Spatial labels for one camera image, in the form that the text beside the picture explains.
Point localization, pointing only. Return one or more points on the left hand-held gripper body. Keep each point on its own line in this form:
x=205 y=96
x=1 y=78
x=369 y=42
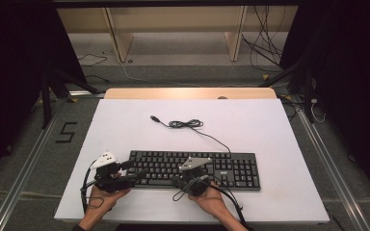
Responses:
x=107 y=178

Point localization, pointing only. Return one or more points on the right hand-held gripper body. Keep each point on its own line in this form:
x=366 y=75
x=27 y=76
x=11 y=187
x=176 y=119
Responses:
x=196 y=183

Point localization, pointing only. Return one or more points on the black computer keyboard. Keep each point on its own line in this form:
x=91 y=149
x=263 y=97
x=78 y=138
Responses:
x=234 y=170

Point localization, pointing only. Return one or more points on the person's left hand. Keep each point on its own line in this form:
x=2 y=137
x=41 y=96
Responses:
x=104 y=200

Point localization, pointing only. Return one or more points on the person's right hand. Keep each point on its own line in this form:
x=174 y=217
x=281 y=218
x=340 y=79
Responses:
x=210 y=202

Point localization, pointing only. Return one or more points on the light wooden table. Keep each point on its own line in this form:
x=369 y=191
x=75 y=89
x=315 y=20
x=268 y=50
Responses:
x=189 y=93

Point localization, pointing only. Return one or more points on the black metal stand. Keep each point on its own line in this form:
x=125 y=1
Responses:
x=46 y=102
x=307 y=93

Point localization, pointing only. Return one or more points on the black curtain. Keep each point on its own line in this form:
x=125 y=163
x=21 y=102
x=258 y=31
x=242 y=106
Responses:
x=356 y=80
x=9 y=80

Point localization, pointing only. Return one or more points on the short aluminium rail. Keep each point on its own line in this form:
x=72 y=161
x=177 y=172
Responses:
x=86 y=94

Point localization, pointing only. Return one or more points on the aluminium floor rail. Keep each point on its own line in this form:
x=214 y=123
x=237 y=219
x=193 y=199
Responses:
x=330 y=166
x=22 y=176

